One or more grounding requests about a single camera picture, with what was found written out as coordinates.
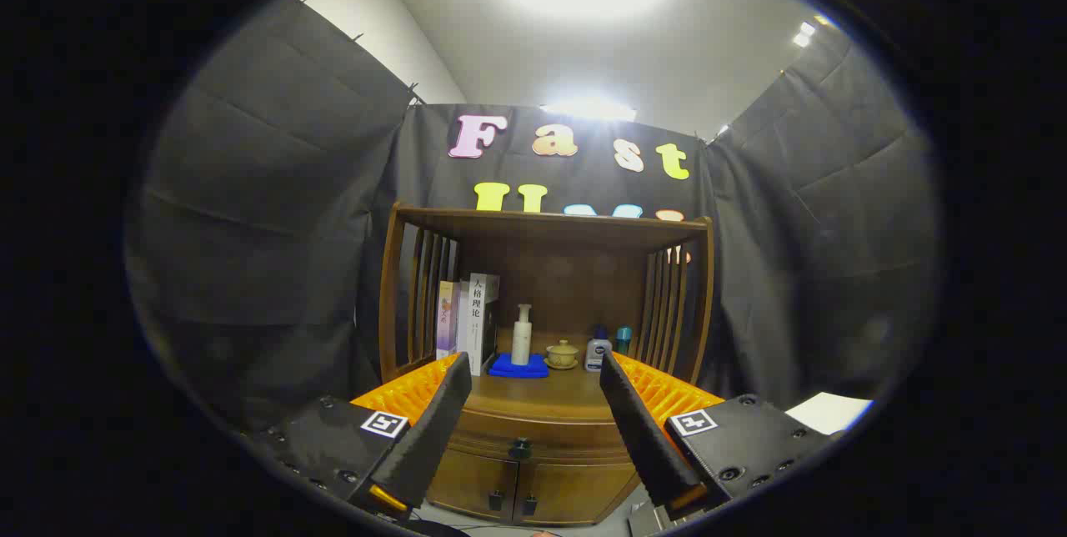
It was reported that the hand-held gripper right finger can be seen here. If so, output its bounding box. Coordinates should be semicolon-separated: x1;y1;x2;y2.
599;349;843;521

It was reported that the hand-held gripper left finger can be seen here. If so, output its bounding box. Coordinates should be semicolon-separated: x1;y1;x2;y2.
250;351;473;521

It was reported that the brown wooden drawer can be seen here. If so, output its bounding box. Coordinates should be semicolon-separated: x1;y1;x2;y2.
450;410;639;465

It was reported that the wooden cabinet door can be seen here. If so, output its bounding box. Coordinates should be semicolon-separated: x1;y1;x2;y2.
427;447;519;521
515;460;639;526

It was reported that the brown wooden countertop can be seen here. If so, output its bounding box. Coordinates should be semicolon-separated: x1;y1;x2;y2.
392;349;697;425

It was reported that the brown wooden cabinet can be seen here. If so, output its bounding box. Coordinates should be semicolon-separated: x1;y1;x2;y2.
379;202;716;525

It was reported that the white blue-capped lotion bottle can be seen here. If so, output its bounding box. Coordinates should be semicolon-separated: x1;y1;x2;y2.
584;326;614;374

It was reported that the blue folded cloth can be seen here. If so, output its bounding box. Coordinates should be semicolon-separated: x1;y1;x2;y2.
488;354;551;379

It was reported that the thick white book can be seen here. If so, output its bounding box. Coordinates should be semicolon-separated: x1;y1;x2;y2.
457;272;501;377

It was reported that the purple book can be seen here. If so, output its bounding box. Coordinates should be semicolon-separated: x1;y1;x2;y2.
436;280;461;360

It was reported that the yellow lidded teacup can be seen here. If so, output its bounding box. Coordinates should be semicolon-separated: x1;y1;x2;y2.
544;339;580;371

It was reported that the white pump bottle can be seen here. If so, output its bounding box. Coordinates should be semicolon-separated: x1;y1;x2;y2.
511;304;534;367

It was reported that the white sheet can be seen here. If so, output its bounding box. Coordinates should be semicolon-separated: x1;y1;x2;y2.
785;391;874;436

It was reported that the long ceiling light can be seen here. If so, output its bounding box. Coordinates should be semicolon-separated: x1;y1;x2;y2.
540;97;639;123

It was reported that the small ceiling light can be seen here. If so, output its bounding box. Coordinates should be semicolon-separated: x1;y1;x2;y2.
792;14;834;48

